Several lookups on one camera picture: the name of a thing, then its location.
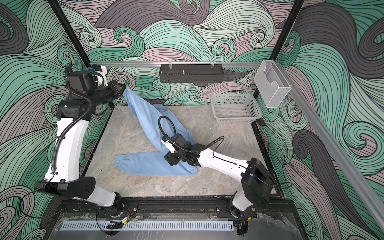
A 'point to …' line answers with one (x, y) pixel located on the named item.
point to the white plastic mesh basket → (235, 108)
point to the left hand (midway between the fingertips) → (126, 83)
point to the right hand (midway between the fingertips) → (170, 153)
